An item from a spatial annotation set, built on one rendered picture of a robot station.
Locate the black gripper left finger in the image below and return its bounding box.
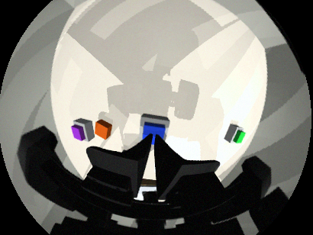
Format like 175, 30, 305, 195
86, 134, 153, 198

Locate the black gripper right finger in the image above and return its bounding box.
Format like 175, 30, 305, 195
154, 135, 221, 200

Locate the blue button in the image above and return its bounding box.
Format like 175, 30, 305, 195
138, 114, 170, 145

